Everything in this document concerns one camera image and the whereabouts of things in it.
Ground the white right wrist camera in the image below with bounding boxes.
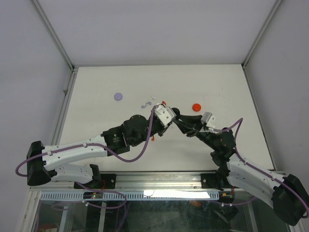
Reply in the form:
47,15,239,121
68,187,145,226
201,112,215,132

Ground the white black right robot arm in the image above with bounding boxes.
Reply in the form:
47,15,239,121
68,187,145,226
174,112,309,226

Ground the white slotted cable duct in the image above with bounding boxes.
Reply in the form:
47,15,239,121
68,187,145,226
41,190,219,201

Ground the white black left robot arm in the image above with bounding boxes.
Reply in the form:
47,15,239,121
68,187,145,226
26,111,176,188

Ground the orange round charging case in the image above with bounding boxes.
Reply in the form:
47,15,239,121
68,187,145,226
192,103,202,112

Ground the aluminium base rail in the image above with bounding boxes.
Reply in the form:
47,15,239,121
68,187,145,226
89,171,234,191

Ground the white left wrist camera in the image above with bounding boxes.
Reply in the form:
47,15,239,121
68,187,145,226
154,104,176,128

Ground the left aluminium frame post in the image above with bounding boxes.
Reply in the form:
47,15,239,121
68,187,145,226
30,0,75,71

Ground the black round charging case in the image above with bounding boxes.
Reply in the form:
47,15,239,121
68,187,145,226
172,108,180,118

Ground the lilac round charging case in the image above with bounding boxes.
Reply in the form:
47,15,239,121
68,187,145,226
114,92,123,101

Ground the aluminium corner frame post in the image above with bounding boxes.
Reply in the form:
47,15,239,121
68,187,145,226
241,0,284,69

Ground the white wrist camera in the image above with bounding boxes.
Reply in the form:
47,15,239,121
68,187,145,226
201,112,215,132
154,104,176,128

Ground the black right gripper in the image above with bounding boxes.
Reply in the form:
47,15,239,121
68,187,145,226
174,114,218,150

